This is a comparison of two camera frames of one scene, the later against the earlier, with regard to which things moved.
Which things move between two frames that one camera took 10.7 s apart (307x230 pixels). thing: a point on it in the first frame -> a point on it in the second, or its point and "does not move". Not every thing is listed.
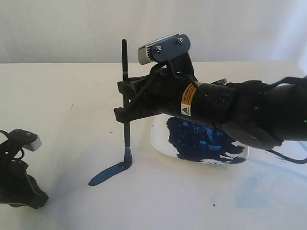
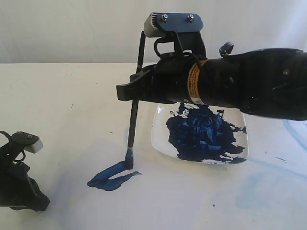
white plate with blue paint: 196,142 does not move
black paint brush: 128,157 -> 129,159
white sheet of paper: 157,191 does not move
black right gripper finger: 142,108 -> 137,90
